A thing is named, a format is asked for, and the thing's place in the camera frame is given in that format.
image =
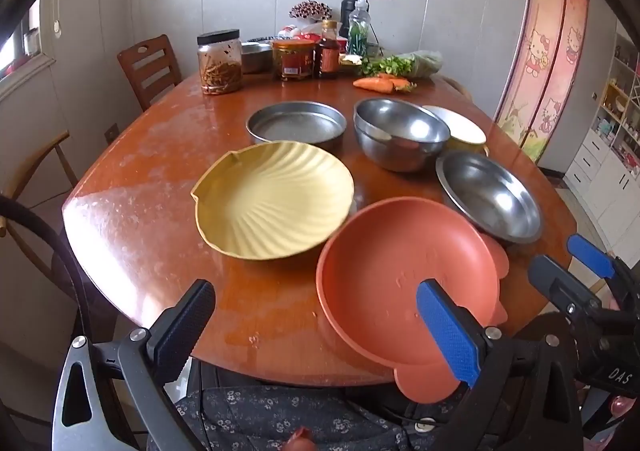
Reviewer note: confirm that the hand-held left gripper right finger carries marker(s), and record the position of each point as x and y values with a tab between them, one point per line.
447	331

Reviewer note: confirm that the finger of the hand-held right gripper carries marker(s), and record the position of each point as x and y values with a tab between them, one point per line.
590	256
557	283

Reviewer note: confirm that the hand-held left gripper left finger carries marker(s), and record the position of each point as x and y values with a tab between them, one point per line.
186	326

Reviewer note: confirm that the orange plastic plate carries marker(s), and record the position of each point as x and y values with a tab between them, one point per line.
375	271

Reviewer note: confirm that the shallow steel plate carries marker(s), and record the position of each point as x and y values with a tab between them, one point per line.
490	201

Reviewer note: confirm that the yellow shell-shaped plate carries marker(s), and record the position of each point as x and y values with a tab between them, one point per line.
270	201

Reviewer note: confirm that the yellow and white ceramic cup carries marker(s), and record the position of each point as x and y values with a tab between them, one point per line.
462	127

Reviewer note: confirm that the round steel pan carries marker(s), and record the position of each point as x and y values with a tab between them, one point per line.
295	128

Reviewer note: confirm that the white shelf cabinet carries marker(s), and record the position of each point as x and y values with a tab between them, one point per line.
607	156

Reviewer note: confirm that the pink cartoon cat door curtain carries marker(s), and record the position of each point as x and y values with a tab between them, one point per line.
542	56

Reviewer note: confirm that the light wood chair dark seat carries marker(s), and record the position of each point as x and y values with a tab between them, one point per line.
55	151

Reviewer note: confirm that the orange carrot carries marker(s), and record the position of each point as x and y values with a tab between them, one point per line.
400	82
372	85

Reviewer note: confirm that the black-lidded pickle jar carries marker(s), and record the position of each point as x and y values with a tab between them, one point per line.
220	68

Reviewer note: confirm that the brown slatted wooden chair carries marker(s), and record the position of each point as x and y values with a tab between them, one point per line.
150	68

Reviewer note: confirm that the bag of green vegetables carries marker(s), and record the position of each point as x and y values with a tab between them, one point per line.
405	65

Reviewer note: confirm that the small steel basin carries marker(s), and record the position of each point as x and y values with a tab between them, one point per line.
256	58

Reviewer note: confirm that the red-lidded pickle jar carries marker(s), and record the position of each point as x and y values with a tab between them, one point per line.
294	62

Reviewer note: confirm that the dark sauce bottle red label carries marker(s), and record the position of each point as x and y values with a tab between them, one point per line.
328	56

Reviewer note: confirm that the window with white sill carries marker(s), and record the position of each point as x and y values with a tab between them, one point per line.
30	66

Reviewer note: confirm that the clear plastic bottle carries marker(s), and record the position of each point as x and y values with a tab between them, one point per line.
359	33

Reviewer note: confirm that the red box on sill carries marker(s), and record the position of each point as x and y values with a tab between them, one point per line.
15	65

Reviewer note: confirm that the red and white packet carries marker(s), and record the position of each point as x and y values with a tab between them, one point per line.
300	33

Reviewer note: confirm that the small glass jar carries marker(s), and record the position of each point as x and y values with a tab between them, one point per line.
31	41

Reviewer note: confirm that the black thermos flask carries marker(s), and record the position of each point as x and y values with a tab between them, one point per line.
347	11

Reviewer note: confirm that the dark red flower bouquet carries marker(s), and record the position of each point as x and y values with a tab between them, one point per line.
311	11

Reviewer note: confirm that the wall power socket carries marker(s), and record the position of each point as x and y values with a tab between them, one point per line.
111	133

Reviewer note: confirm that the round white wall knob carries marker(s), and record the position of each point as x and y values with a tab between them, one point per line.
57	27

